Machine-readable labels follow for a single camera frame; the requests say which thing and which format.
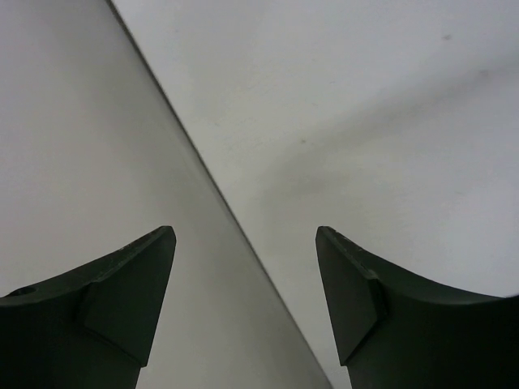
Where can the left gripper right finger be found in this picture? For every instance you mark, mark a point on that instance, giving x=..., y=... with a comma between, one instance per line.
x=396, y=329

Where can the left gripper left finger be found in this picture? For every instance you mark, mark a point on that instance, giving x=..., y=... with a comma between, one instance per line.
x=90, y=327

